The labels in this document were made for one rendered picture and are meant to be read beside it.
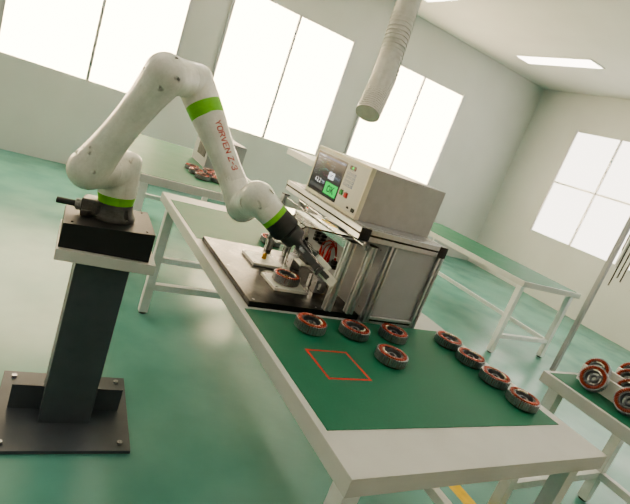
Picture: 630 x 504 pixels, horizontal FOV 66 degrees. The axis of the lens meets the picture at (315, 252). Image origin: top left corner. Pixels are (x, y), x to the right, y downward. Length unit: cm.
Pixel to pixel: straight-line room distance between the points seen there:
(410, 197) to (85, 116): 494
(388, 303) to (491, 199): 774
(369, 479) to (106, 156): 117
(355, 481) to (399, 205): 114
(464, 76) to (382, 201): 672
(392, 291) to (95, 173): 114
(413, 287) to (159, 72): 122
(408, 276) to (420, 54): 619
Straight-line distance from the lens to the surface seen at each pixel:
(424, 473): 125
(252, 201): 148
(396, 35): 341
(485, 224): 967
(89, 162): 166
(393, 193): 191
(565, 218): 878
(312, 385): 136
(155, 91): 154
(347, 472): 113
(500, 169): 954
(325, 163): 212
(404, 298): 202
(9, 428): 219
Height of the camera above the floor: 139
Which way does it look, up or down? 14 degrees down
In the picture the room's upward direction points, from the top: 20 degrees clockwise
